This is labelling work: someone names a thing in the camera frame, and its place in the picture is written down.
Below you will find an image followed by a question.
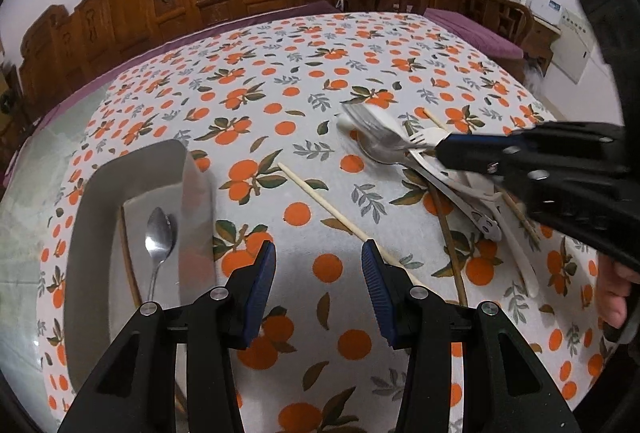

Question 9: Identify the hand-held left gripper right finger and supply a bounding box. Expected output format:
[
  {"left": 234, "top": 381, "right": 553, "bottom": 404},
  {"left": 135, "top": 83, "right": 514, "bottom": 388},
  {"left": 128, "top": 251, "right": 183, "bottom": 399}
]
[{"left": 361, "top": 239, "right": 581, "bottom": 433}]

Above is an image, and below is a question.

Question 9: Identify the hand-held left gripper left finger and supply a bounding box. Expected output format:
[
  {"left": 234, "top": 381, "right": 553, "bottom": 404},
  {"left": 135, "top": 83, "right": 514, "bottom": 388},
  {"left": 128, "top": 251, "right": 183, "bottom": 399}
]
[{"left": 57, "top": 240, "right": 277, "bottom": 433}]

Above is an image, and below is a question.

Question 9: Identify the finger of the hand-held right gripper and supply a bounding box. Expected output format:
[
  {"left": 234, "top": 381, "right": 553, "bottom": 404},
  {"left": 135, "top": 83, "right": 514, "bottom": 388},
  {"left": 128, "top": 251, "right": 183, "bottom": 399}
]
[
  {"left": 436, "top": 121, "right": 632, "bottom": 164},
  {"left": 439, "top": 153, "right": 640, "bottom": 266}
]

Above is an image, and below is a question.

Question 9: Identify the white plastic fork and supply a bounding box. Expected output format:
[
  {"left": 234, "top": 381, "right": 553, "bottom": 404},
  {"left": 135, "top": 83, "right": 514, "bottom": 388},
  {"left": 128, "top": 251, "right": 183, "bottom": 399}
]
[{"left": 404, "top": 128, "right": 540, "bottom": 298}]

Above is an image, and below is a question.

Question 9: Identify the grey utensil tray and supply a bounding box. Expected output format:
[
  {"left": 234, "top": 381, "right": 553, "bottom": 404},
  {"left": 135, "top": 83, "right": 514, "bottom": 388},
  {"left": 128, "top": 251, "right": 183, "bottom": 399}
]
[{"left": 64, "top": 139, "right": 217, "bottom": 396}]

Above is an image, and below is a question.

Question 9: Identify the person's right hand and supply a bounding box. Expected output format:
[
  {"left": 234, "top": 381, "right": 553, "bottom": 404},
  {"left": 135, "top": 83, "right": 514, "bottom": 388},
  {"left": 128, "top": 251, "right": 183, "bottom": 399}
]
[{"left": 596, "top": 257, "right": 632, "bottom": 330}]

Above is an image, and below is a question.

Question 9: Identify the white cabinet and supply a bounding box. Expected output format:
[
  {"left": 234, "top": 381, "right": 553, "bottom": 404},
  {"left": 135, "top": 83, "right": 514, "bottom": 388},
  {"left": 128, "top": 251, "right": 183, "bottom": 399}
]
[{"left": 542, "top": 0, "right": 597, "bottom": 86}]

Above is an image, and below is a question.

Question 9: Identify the wooden side table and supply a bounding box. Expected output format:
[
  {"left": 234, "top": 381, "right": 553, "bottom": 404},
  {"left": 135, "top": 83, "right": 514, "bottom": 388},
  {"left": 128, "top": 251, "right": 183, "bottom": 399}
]
[{"left": 520, "top": 13, "right": 562, "bottom": 71}]

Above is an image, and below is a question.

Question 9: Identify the metal spoon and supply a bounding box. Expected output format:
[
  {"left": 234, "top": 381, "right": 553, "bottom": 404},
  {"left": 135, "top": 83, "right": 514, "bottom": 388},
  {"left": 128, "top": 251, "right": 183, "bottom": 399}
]
[
  {"left": 356, "top": 132, "right": 481, "bottom": 194},
  {"left": 145, "top": 207, "right": 179, "bottom": 304}
]

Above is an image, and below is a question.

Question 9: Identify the metal fork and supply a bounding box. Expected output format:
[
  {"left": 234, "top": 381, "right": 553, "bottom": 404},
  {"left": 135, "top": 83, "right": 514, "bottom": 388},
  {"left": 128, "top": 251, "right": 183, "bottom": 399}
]
[
  {"left": 341, "top": 104, "right": 416, "bottom": 148},
  {"left": 336, "top": 105, "right": 502, "bottom": 242}
]

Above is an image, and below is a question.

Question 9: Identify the short purple bench cushion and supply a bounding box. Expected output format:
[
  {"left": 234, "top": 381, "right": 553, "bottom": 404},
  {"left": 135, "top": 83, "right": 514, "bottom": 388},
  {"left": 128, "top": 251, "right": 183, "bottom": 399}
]
[{"left": 424, "top": 7, "right": 526, "bottom": 81}]

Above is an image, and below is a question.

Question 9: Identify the orange print tablecloth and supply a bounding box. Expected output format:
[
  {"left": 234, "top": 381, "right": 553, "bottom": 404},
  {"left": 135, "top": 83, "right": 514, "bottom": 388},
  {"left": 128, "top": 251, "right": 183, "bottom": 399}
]
[{"left": 37, "top": 10, "right": 621, "bottom": 433}]

